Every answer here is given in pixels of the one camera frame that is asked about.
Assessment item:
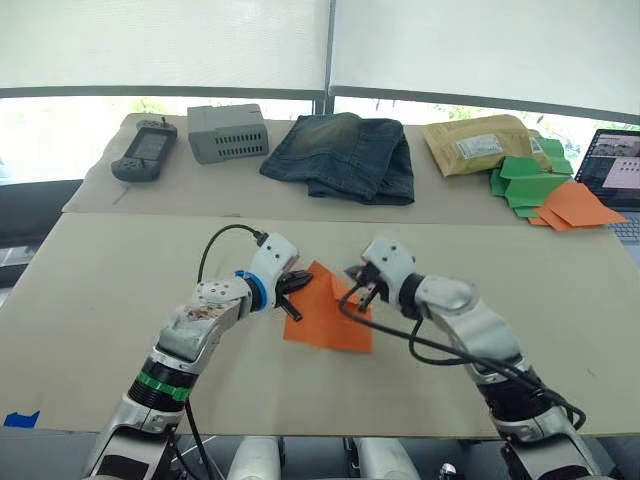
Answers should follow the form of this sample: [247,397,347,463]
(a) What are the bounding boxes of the narrow beige cardboard sheet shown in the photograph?
[63,111,627,227]

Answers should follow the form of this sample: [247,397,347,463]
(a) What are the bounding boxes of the grey rounded shape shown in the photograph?
[356,436,417,480]
[229,435,282,480]

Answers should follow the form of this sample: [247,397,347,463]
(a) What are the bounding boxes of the small orange spare paper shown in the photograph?
[526,203,572,233]

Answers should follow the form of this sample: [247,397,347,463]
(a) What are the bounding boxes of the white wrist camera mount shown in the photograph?
[247,231,302,309]
[360,236,419,302]

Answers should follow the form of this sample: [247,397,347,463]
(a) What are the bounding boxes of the black furniture piece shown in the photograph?
[0,176,84,289]

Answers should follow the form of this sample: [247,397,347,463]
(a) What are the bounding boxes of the black handheld controller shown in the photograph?
[110,116,179,183]

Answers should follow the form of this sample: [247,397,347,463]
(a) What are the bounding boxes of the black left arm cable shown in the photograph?
[169,224,267,480]

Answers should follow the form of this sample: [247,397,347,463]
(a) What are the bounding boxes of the blue tape piece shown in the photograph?
[3,410,42,429]

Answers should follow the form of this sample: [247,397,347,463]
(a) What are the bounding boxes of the large beige cardboard sheet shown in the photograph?
[0,211,640,442]

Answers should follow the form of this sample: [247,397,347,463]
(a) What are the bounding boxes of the open laptop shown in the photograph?
[573,127,640,249]

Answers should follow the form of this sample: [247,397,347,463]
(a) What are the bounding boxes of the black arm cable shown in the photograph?
[337,281,587,432]
[169,224,267,480]

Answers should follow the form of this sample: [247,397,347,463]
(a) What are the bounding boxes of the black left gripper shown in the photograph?
[272,269,315,323]

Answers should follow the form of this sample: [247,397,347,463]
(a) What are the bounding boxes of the folded blue jeans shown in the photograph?
[258,111,418,207]

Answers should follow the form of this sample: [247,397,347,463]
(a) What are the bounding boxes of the grey vented plastic box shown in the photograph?
[186,103,272,165]

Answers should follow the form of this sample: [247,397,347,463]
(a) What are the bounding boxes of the green folded paper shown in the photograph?
[488,167,544,219]
[503,171,570,210]
[534,136,574,176]
[499,155,544,180]

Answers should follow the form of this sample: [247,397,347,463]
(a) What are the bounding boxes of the large orange spare paper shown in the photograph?
[541,180,630,227]

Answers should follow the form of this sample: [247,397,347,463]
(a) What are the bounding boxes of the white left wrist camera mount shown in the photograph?
[247,231,302,309]

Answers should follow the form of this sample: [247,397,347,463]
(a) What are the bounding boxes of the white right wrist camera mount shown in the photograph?
[360,236,419,302]

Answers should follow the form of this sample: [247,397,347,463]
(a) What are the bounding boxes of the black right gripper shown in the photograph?
[343,263,390,315]

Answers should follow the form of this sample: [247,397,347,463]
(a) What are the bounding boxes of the yellow padded envelope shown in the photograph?
[421,113,552,178]

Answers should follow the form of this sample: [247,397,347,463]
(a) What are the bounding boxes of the grey window frame post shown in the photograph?
[313,0,335,117]

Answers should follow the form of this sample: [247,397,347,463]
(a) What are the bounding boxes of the white roller blind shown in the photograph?
[327,0,640,127]
[0,0,333,104]

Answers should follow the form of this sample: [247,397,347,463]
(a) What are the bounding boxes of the orange paper sheet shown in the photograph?
[282,259,375,354]

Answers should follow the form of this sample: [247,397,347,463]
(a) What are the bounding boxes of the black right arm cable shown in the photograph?
[337,281,587,432]

